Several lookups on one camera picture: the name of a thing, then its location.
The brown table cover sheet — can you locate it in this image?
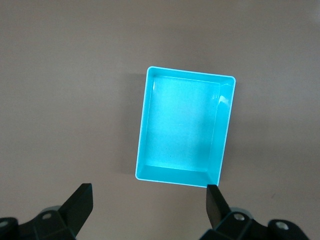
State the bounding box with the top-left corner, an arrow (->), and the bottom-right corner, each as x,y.
0,0 -> 320,240

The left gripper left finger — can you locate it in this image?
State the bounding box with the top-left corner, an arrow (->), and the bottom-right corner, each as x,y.
18,183 -> 94,240

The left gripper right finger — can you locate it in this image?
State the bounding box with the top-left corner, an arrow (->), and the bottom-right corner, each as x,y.
202,184 -> 270,240

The blue plastic box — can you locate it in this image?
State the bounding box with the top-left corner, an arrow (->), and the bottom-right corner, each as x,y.
134,66 -> 237,189

